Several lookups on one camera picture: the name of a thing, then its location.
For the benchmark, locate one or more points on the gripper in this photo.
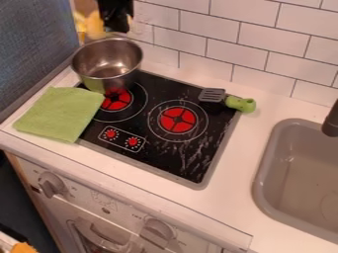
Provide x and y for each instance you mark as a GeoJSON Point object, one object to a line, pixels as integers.
{"type": "Point", "coordinates": [115, 13]}

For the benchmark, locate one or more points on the yellow plush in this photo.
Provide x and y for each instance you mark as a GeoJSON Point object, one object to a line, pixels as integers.
{"type": "Point", "coordinates": [91, 24]}

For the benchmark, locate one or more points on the silver pot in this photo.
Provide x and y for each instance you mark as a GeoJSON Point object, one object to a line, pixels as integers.
{"type": "Point", "coordinates": [107, 62]}

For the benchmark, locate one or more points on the green cloth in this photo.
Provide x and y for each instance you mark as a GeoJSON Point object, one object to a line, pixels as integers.
{"type": "Point", "coordinates": [59, 113]}

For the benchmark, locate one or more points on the toy stove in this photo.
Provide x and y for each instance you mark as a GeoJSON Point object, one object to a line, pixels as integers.
{"type": "Point", "coordinates": [176, 145]}

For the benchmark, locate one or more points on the tap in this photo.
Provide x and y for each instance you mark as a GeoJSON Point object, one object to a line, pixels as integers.
{"type": "Point", "coordinates": [331, 122]}

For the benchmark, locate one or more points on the toy sink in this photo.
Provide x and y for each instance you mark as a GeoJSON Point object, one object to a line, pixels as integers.
{"type": "Point", "coordinates": [299, 178]}

